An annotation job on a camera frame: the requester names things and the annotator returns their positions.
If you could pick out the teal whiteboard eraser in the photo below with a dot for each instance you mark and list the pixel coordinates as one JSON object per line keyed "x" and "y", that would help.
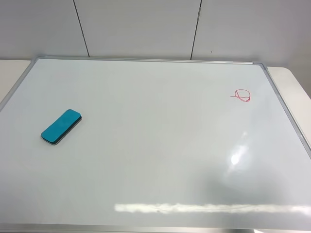
{"x": 61, "y": 127}

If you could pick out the red marker scribble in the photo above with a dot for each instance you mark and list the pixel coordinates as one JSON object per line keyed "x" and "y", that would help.
{"x": 242, "y": 94}

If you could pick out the white whiteboard with aluminium frame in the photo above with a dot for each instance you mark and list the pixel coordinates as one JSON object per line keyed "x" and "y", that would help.
{"x": 162, "y": 147}

